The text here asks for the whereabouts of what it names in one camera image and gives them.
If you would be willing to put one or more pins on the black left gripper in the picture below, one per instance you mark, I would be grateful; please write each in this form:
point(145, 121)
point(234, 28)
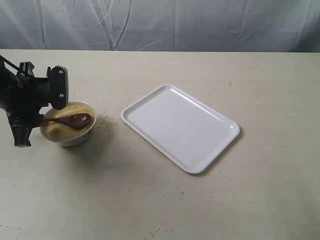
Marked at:
point(27, 94)

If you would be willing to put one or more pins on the brown wooden spoon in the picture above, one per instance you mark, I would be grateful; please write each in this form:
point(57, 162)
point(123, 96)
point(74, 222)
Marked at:
point(77, 121)

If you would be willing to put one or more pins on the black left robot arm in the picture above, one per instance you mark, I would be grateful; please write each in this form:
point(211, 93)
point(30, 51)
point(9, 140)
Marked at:
point(4, 65)

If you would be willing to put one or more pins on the white ceramic bowl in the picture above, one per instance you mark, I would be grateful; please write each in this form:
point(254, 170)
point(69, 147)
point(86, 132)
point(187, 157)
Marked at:
point(74, 141)

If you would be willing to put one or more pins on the white rectangular plastic tray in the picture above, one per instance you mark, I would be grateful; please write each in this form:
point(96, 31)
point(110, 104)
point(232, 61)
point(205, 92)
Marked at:
point(188, 132)

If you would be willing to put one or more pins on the grey wrinkled backdrop curtain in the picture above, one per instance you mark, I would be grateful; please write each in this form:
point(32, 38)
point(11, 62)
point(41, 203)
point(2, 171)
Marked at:
point(161, 25)

